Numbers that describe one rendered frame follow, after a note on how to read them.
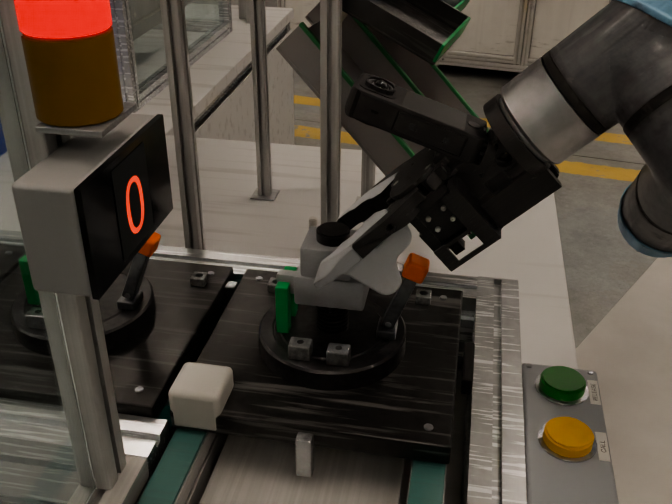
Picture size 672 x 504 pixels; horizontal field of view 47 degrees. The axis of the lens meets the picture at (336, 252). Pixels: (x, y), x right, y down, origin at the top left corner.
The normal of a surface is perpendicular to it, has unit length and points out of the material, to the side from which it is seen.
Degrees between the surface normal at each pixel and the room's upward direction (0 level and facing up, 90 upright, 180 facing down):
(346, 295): 90
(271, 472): 0
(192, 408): 90
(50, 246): 90
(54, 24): 90
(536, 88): 59
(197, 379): 0
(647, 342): 0
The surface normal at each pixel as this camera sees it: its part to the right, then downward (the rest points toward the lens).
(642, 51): -0.47, -0.01
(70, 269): -0.18, 0.49
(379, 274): 0.05, 0.29
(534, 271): 0.00, -0.87
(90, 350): 0.98, 0.10
